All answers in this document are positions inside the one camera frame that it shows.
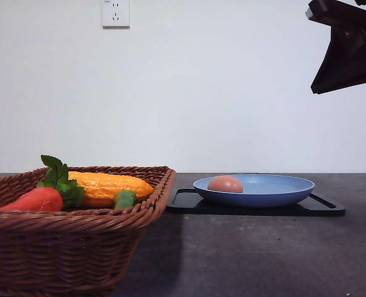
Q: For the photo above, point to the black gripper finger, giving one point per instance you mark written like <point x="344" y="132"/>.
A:
<point x="345" y="63"/>

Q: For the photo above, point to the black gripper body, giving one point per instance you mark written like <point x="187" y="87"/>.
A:
<point x="337" y="14"/>

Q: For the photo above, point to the blue round plate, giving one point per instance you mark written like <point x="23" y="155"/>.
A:
<point x="261" y="190"/>

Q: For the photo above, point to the pink brown egg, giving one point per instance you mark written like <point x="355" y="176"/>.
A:
<point x="225" y="183"/>

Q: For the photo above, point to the brown wicker basket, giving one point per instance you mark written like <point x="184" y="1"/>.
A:
<point x="82" y="252"/>

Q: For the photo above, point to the black rectangular tray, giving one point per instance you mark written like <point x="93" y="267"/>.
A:
<point x="187" y="201"/>

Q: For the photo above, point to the green toy vegetable stem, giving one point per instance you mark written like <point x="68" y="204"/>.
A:
<point x="124" y="199"/>

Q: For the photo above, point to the yellow toy corn cob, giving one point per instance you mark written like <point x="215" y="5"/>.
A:
<point x="100" y="190"/>

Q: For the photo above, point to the red orange toy carrot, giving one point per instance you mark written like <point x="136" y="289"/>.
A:
<point x="55" y="193"/>

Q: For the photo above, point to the white wall power socket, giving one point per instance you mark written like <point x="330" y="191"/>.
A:
<point x="115" y="15"/>

